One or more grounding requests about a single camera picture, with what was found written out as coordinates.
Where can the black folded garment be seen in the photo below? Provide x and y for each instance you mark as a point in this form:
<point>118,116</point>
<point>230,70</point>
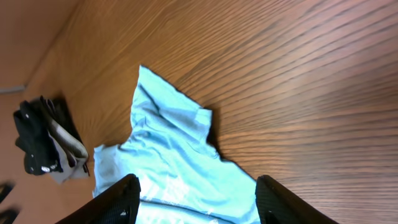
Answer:
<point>32,124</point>

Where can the grey folded garment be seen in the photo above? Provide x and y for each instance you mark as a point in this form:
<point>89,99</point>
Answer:
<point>72,154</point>

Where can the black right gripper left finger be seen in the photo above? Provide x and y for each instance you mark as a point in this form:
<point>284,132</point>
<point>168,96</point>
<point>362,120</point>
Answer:
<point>117,204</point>

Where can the light blue printed t-shirt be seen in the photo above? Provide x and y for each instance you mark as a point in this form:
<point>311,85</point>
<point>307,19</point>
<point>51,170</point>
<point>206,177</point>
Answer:
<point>183,178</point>

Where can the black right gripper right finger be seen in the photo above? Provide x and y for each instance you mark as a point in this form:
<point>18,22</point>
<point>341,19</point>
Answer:
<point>276,204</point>

